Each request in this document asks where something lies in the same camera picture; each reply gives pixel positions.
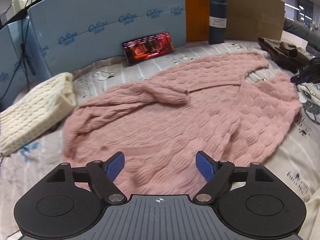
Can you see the orange cardboard panel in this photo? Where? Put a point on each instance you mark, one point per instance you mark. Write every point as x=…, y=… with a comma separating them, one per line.
x=197, y=20

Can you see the printed grey bed sheet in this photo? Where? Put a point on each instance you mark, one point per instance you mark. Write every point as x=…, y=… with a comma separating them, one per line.
x=295, y=161

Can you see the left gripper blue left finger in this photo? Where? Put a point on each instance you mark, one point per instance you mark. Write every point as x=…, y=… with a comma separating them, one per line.
x=102, y=175

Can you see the dark blue vacuum bottle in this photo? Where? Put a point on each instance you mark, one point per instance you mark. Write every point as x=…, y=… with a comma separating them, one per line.
x=217, y=21

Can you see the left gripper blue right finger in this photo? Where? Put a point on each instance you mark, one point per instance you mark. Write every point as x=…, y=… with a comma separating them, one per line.
x=217, y=175

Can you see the pink knitted sweater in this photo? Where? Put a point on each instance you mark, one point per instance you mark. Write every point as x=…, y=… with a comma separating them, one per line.
x=162, y=122

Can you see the cream knitted sweater folded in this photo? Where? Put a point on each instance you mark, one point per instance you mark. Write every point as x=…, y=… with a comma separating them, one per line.
x=43, y=107

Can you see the brown satin garment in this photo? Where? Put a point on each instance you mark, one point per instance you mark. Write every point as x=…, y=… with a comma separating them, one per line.
x=286, y=55

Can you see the light blue foam board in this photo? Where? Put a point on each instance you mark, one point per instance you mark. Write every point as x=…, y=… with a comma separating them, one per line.
x=71, y=34
x=21, y=60

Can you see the black smartphone showing video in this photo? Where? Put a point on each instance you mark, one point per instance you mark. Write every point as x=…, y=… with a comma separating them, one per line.
x=146, y=48

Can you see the brown cardboard panel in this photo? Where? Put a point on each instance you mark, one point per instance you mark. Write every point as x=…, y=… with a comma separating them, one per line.
x=248, y=20

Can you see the black leather sofa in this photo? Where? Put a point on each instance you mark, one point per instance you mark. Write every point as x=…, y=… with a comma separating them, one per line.
x=305, y=33

